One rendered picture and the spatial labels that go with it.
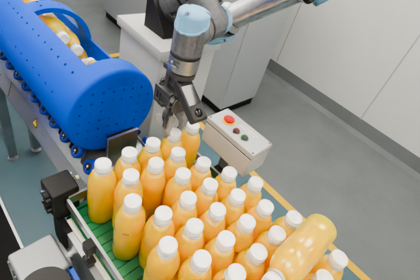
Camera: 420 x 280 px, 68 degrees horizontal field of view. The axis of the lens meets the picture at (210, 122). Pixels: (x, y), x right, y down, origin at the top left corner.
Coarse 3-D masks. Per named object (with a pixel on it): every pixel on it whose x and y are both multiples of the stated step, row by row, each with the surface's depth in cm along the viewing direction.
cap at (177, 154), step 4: (172, 148) 83; (176, 148) 83; (180, 148) 84; (172, 152) 82; (176, 152) 82; (180, 152) 83; (184, 152) 83; (172, 156) 82; (176, 156) 81; (180, 156) 82; (184, 156) 83; (176, 160) 82; (180, 160) 82
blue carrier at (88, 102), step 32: (0, 0) 104; (0, 32) 101; (32, 32) 93; (32, 64) 89; (64, 64) 84; (96, 64) 83; (128, 64) 88; (64, 96) 80; (96, 96) 82; (128, 96) 91; (64, 128) 83; (96, 128) 90
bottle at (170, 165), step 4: (168, 156) 85; (168, 160) 84; (172, 160) 83; (184, 160) 85; (164, 164) 85; (168, 164) 83; (172, 164) 83; (176, 164) 83; (180, 164) 84; (184, 164) 85; (164, 168) 84; (168, 168) 83; (172, 168) 83; (176, 168) 83; (168, 172) 84; (172, 172) 83; (168, 176) 84; (168, 180) 85
